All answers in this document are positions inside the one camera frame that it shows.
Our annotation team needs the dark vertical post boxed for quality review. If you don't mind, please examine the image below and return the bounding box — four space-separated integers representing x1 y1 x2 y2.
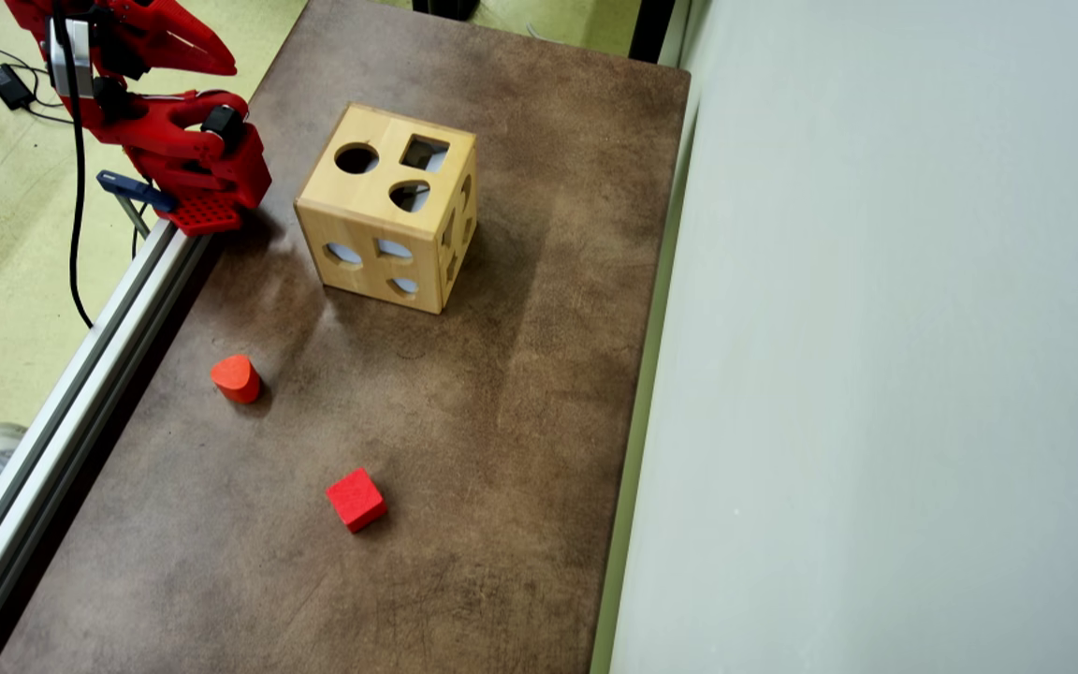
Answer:
628 0 680 66

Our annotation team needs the red cube block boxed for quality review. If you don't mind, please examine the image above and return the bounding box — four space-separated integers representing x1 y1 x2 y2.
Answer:
326 467 388 535

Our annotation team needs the black power adapter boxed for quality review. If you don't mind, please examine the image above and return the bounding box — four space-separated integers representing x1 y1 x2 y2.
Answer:
0 63 35 111

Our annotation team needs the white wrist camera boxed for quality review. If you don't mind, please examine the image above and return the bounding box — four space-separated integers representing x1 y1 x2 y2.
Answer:
47 16 95 100

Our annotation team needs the blue table clamp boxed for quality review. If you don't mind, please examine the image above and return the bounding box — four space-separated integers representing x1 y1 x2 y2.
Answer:
96 169 178 240

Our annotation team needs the thick black camera cable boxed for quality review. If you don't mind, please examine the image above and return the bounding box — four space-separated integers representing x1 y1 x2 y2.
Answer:
52 0 95 330

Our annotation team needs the wooden shape sorter box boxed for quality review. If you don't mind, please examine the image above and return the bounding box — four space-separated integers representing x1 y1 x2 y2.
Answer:
294 101 480 315

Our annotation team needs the black object at table end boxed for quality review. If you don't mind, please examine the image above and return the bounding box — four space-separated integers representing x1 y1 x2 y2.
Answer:
411 0 482 22

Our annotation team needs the aluminium profile rail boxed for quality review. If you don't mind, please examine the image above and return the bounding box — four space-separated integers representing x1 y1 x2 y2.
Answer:
0 217 212 674

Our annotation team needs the orange teardrop block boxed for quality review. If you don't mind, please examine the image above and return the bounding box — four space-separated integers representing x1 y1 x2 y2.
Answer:
211 354 262 405

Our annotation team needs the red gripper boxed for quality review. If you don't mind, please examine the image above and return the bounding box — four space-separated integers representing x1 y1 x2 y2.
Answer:
4 0 238 81

